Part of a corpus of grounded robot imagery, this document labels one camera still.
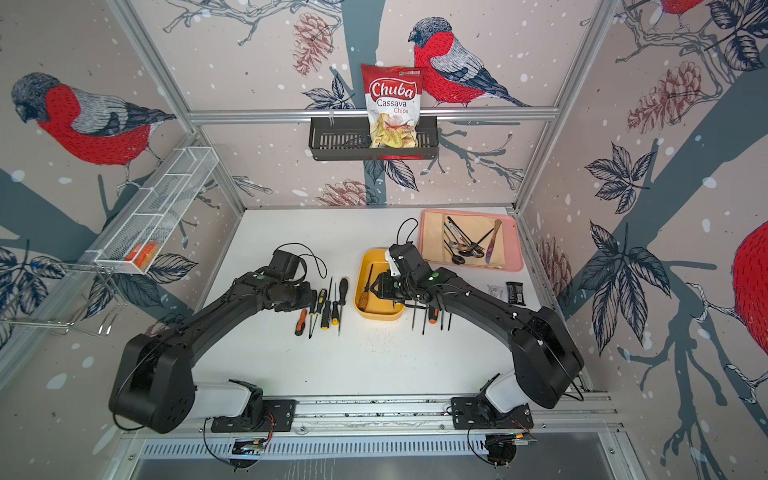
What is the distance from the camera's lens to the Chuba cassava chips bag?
831 mm

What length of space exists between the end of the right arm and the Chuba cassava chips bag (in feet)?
1.20

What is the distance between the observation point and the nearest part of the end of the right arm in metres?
0.62
